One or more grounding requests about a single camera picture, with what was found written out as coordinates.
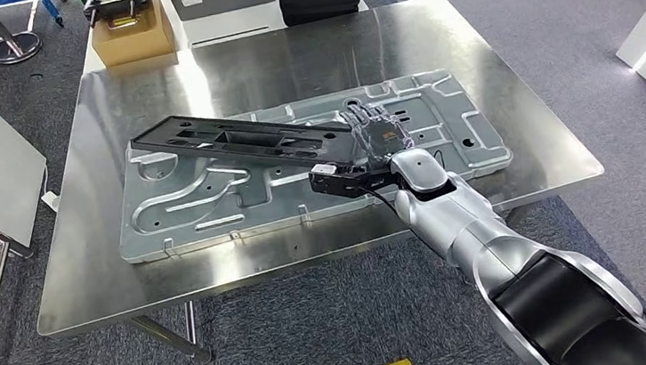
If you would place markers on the black plastic panel part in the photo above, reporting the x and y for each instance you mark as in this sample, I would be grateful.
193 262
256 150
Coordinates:
206 136

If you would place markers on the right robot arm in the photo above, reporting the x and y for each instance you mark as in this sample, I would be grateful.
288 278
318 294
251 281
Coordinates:
482 237

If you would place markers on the steel workbench table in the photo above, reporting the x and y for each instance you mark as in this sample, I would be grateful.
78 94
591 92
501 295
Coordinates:
287 60

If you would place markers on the grey stamped metal panel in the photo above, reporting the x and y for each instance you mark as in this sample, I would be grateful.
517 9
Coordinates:
214 215

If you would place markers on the brown cardboard box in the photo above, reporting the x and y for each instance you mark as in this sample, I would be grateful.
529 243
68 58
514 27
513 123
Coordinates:
135 42

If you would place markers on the white power strip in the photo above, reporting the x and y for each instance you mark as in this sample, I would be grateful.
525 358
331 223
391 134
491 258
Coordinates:
51 201

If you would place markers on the metal clamp tool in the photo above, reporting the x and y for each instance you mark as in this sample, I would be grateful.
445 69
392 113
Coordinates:
110 6

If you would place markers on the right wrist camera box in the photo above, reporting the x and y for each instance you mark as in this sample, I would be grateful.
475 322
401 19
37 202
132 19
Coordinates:
323 170

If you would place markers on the black right wrist camera bracket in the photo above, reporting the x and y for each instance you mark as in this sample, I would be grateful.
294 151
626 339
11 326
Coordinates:
347 183

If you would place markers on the chrome stanchion post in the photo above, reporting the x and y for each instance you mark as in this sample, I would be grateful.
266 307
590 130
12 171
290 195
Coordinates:
14 48

